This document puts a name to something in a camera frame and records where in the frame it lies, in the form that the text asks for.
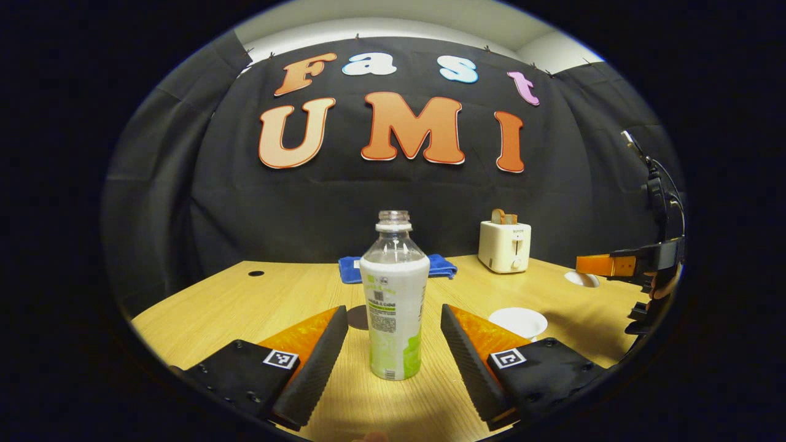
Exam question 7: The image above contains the blue towel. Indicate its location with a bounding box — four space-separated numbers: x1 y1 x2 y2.
338 254 459 285

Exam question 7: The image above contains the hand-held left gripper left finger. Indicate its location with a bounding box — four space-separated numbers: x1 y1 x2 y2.
167 305 349 432

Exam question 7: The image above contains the clear green-label water bottle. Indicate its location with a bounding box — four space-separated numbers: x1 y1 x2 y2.
359 211 431 382

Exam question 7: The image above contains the cream toaster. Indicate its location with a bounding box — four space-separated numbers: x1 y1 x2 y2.
478 220 532 275

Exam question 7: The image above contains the white teacup lid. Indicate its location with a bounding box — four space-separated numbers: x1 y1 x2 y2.
564 270 601 289

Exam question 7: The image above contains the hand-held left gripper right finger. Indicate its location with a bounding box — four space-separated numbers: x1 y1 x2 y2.
439 304 610 433

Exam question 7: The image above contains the black cable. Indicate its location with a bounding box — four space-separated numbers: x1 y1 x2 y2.
620 130 687 243

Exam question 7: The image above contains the white teacup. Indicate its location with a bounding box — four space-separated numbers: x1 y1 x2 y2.
488 307 548 343

